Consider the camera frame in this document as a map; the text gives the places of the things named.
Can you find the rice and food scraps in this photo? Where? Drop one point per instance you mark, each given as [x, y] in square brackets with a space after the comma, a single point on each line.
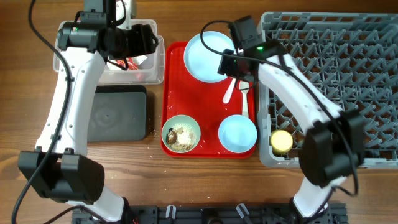
[181, 138]

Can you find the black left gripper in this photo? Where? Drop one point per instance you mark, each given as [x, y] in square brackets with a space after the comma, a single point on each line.
[145, 45]

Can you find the grey dishwasher rack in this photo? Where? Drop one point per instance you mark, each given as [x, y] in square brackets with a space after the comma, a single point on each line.
[352, 59]

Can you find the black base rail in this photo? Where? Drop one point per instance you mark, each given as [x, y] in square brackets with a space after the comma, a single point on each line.
[271, 213]

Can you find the light blue plate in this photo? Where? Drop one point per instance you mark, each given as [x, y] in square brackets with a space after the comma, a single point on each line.
[200, 62]

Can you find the white plastic spoon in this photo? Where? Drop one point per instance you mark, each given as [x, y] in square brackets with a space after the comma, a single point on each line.
[244, 88]

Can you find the red snack wrapper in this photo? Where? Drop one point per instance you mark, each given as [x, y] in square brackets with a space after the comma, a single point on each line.
[126, 64]

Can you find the white plastic fork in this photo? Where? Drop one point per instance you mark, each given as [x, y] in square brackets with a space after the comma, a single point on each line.
[229, 91]

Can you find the clear plastic waste bin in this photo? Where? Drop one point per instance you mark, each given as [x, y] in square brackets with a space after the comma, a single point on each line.
[149, 71]

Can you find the light blue bowl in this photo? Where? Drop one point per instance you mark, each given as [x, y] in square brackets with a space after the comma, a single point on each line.
[237, 134]

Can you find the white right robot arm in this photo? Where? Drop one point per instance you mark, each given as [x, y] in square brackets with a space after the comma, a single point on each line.
[334, 143]

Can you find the green bowl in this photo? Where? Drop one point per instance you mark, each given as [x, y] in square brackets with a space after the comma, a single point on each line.
[179, 119]

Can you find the yellow plastic cup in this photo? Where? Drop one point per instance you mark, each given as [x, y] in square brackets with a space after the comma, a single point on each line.
[281, 141]

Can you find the white napkin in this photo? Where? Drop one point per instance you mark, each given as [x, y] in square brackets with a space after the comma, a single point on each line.
[139, 60]

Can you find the black waste tray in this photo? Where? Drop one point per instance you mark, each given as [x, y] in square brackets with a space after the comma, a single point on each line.
[118, 114]

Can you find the red serving tray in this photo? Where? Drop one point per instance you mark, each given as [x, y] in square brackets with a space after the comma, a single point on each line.
[185, 95]

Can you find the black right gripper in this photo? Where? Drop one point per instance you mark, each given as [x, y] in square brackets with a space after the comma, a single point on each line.
[226, 60]

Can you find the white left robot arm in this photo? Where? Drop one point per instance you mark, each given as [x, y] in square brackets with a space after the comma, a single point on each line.
[59, 168]

